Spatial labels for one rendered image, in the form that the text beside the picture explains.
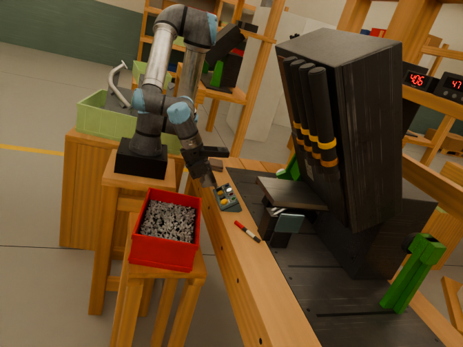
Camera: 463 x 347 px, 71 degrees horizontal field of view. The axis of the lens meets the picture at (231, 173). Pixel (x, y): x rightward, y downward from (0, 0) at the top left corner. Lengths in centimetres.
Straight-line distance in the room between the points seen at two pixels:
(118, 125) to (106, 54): 632
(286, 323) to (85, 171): 151
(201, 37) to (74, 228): 148
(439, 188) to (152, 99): 108
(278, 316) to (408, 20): 121
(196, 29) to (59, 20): 703
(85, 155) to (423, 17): 177
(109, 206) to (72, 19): 694
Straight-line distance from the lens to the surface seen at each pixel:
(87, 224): 230
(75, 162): 210
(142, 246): 110
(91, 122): 205
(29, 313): 209
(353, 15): 191
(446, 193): 139
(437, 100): 120
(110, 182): 151
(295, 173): 128
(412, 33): 156
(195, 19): 141
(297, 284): 111
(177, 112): 109
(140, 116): 151
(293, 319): 100
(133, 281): 115
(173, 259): 112
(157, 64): 128
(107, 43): 824
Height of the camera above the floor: 158
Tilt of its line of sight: 24 degrees down
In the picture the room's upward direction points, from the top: 16 degrees clockwise
